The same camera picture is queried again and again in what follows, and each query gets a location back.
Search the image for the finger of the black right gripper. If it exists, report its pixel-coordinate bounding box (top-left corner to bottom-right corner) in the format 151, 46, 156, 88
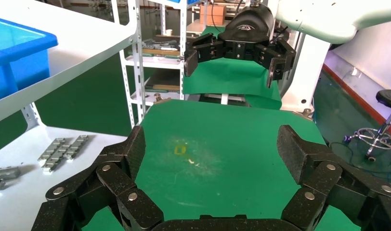
254, 38, 297, 89
183, 33, 225, 78

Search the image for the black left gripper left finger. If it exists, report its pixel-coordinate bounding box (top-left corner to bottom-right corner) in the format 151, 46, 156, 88
31, 125, 164, 231

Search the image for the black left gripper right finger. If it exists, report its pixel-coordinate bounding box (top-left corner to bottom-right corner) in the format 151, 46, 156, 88
276, 124, 391, 231

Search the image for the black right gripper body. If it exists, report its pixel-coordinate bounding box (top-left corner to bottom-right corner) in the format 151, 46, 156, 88
218, 3, 275, 60

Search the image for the metal parts pile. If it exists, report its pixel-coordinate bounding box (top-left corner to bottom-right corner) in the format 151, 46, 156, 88
142, 38, 180, 52

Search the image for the white background storage rack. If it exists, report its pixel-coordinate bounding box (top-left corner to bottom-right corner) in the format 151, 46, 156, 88
143, 0, 188, 106

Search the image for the cardboard box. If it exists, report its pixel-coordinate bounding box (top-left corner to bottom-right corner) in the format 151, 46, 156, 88
199, 4, 227, 26

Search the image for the green background table cloth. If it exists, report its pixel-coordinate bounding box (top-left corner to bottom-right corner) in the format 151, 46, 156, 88
182, 25, 283, 111

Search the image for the wooden boards stack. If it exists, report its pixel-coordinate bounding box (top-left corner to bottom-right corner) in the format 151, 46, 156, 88
144, 69, 181, 94

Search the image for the small ribbed metal strip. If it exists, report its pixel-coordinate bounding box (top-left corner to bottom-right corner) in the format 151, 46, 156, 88
38, 138, 66, 164
63, 135, 90, 160
0, 166, 21, 181
41, 143, 72, 173

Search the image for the black seat chrome stool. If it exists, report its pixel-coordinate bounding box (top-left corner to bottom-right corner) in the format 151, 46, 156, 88
343, 89, 391, 166

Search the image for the white metal shelf rack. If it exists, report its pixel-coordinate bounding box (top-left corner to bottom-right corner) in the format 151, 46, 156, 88
0, 0, 147, 231

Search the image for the blue plastic bin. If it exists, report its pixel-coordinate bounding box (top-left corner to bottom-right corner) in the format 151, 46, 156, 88
0, 16, 59, 103

